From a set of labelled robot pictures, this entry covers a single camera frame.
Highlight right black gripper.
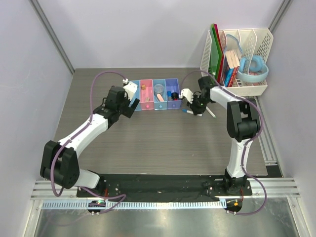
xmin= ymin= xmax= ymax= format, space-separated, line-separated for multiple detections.
xmin=187 ymin=95 xmax=211 ymax=116

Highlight blue marker pen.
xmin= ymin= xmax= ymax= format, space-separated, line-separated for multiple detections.
xmin=182 ymin=109 xmax=194 ymax=115

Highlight light blue drawer box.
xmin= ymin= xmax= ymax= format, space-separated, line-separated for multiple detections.
xmin=130 ymin=80 xmax=142 ymax=111

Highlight green marker pen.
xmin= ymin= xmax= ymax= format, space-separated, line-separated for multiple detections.
xmin=206 ymin=107 xmax=216 ymax=119

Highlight red black stamp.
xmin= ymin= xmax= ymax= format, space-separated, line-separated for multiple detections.
xmin=171 ymin=92 xmax=179 ymax=100

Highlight purple drawer box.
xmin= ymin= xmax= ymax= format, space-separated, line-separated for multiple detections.
xmin=165 ymin=78 xmax=182 ymax=110

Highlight pink drawer box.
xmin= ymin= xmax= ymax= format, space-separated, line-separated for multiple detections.
xmin=140 ymin=79 xmax=154 ymax=111

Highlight blue glue stick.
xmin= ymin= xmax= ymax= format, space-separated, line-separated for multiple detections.
xmin=167 ymin=91 xmax=172 ymax=101

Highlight pink eraser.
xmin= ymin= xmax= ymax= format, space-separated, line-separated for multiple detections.
xmin=157 ymin=93 xmax=164 ymax=102

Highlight clear tape roll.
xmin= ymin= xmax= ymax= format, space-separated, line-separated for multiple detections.
xmin=154 ymin=83 xmax=164 ymax=94

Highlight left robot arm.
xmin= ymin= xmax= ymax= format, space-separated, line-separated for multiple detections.
xmin=40 ymin=82 xmax=140 ymax=197

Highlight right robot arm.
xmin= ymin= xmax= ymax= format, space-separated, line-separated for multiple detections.
xmin=187 ymin=77 xmax=261 ymax=195

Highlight books stack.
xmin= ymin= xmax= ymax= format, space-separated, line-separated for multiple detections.
xmin=223 ymin=49 xmax=240 ymax=87

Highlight green folder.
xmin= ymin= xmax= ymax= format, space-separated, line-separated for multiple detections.
xmin=208 ymin=24 xmax=220 ymax=81

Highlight white file organizer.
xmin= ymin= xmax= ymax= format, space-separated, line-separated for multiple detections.
xmin=199 ymin=27 xmax=274 ymax=99

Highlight blue headphones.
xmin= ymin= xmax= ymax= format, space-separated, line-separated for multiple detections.
xmin=237 ymin=55 xmax=269 ymax=83

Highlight red folder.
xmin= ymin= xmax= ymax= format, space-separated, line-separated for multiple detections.
xmin=214 ymin=24 xmax=224 ymax=83

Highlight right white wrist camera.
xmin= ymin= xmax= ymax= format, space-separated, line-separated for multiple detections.
xmin=179 ymin=88 xmax=194 ymax=104

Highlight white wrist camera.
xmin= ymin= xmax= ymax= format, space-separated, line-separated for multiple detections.
xmin=179 ymin=88 xmax=194 ymax=104
xmin=123 ymin=81 xmax=138 ymax=101

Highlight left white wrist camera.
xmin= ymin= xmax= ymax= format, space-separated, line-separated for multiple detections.
xmin=123 ymin=81 xmax=138 ymax=101

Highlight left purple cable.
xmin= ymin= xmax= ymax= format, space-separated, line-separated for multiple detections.
xmin=50 ymin=71 xmax=129 ymax=214

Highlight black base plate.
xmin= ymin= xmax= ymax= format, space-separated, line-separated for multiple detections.
xmin=76 ymin=173 xmax=253 ymax=201

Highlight white cable duct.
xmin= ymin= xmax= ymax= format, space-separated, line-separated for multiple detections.
xmin=42 ymin=199 xmax=227 ymax=210

